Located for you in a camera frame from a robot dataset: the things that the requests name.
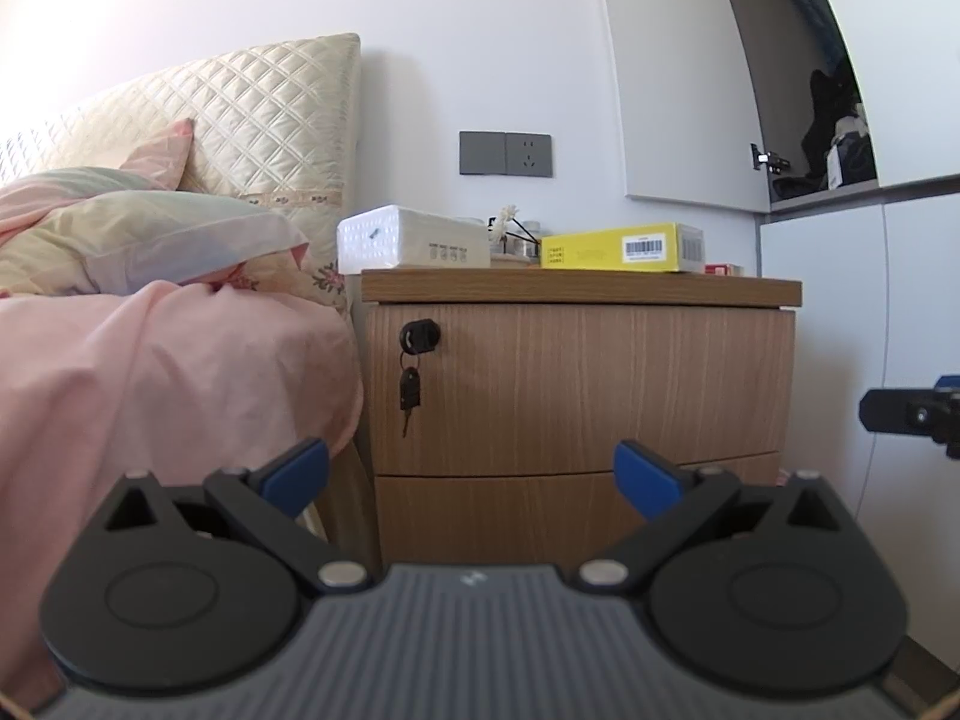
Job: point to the pastel striped pillow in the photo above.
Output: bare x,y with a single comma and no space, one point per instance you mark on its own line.
150,240

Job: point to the yellow box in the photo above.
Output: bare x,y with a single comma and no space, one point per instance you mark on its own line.
585,249

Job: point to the plain wooden drawer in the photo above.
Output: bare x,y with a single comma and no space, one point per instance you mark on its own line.
510,514

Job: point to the clear jar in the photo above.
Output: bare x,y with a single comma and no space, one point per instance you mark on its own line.
532,227

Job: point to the white flower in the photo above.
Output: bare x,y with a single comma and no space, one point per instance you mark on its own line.
507,216

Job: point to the cream quilted cushion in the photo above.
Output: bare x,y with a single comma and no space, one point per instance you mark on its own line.
262,112

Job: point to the metal door hinge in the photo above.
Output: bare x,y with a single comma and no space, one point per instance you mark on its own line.
769,159

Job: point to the wooden nightstand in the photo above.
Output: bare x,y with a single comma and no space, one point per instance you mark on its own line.
570,289

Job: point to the white tissue pack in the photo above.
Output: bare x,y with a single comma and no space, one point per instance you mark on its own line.
405,236

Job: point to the pink blanket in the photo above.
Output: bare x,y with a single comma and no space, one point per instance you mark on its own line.
172,390

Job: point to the reed diffuser bottle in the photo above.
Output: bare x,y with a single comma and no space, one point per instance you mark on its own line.
523,246

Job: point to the red box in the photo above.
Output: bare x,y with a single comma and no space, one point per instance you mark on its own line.
721,268

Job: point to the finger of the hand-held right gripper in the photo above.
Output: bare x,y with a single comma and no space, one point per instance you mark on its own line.
892,409

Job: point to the black clothing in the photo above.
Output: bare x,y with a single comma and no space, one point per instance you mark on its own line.
821,120

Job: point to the white wardrobe door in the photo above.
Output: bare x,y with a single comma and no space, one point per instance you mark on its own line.
675,67
900,52

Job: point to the pink pillow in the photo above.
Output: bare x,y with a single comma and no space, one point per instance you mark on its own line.
161,154

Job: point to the grey wall socket panel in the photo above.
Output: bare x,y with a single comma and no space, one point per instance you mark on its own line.
482,154

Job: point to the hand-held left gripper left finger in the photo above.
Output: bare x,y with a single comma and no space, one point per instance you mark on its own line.
300,469

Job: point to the black key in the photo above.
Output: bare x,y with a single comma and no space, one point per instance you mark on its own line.
410,388

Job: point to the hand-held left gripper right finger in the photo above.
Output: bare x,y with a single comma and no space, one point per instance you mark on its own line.
637,476

